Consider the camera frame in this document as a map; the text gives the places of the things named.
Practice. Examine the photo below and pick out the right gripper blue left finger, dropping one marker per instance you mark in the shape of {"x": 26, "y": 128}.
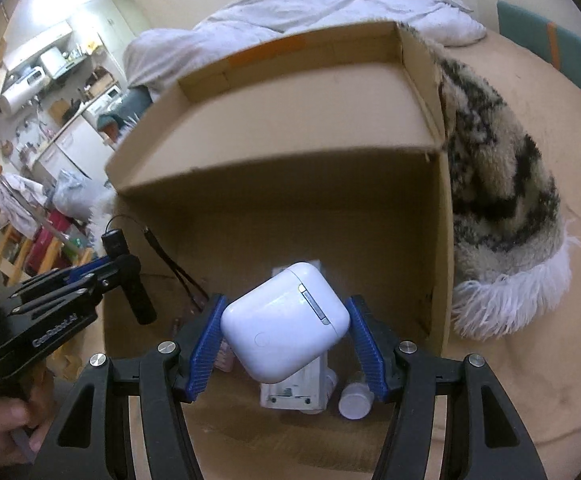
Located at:
{"x": 207, "y": 337}

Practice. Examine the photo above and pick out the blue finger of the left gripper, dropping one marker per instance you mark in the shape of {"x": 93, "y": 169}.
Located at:
{"x": 93, "y": 283}
{"x": 55, "y": 279}

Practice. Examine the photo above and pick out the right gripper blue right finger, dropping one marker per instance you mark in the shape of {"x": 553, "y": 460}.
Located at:
{"x": 374, "y": 344}

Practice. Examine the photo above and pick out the pink perfume bottle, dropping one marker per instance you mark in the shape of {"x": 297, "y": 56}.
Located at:
{"x": 225, "y": 358}

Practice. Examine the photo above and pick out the black flashlight with strap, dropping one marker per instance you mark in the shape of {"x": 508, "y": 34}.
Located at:
{"x": 118, "y": 252}

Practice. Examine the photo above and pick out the white cap pill bottle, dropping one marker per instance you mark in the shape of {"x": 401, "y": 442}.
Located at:
{"x": 356, "y": 401}

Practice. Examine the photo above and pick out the white earbuds case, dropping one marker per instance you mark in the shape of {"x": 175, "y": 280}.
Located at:
{"x": 285, "y": 323}

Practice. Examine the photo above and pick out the person's left hand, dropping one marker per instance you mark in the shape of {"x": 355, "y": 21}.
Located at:
{"x": 36, "y": 414}

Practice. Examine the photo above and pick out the grey plastic bag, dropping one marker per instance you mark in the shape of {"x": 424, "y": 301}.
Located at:
{"x": 75, "y": 195}

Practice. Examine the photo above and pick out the white kitchen cabinets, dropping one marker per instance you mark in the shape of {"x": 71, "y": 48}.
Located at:
{"x": 77, "y": 148}

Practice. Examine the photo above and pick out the shaggy black beige rug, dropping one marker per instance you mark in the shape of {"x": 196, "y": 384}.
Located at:
{"x": 512, "y": 248}

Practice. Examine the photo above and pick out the white water heater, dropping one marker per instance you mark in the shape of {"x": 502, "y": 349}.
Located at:
{"x": 22, "y": 91}

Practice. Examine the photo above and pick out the open cardboard box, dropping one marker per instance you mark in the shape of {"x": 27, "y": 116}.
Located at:
{"x": 328, "y": 146}

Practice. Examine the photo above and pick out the white crumpled duvet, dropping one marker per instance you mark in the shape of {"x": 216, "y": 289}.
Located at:
{"x": 160, "y": 56}

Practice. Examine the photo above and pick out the teal cushion orange stripe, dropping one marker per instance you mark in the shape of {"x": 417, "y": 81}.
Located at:
{"x": 551, "y": 42}

